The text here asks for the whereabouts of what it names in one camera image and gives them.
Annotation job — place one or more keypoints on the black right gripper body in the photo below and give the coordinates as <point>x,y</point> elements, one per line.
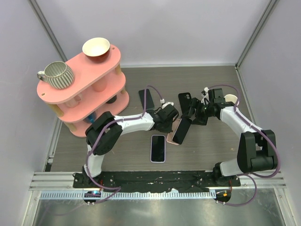
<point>203,113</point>

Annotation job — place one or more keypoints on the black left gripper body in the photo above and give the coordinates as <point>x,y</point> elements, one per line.
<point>168,126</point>

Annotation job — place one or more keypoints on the silver-edged black phone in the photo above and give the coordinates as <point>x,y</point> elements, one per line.
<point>181,130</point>

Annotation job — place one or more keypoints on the pink phone case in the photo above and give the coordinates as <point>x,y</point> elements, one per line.
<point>170,135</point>

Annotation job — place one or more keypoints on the lilac phone case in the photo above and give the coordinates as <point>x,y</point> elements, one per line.
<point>151,150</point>

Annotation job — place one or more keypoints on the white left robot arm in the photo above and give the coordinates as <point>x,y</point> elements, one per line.
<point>103,134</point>

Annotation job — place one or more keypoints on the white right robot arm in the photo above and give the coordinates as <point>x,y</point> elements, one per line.
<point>257,147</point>

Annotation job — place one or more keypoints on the teal-edged black phone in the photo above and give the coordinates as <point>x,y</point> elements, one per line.
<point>149,101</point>

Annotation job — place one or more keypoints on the yellow mug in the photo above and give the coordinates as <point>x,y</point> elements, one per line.
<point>231,98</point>

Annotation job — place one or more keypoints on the dark green cup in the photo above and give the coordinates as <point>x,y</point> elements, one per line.
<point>112,100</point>

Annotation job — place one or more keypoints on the pink cup on shelf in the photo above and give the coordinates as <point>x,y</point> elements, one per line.
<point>100,85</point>

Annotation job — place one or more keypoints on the pink three-tier shelf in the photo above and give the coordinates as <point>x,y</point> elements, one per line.
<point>87,72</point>

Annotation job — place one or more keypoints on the blue mug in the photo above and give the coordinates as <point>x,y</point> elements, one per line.
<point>91,118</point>

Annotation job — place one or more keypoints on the clear glass cup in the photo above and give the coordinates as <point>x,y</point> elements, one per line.
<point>74,101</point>

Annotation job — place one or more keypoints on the red bowl white inside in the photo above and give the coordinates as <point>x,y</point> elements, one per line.
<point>97,49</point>

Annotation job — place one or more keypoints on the grey striped mug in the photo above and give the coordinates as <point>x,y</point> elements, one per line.
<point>57,74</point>

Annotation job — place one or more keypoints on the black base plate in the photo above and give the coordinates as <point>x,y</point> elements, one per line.
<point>186,181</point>

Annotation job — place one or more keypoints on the white slotted cable duct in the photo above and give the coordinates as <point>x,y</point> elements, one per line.
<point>174,194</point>

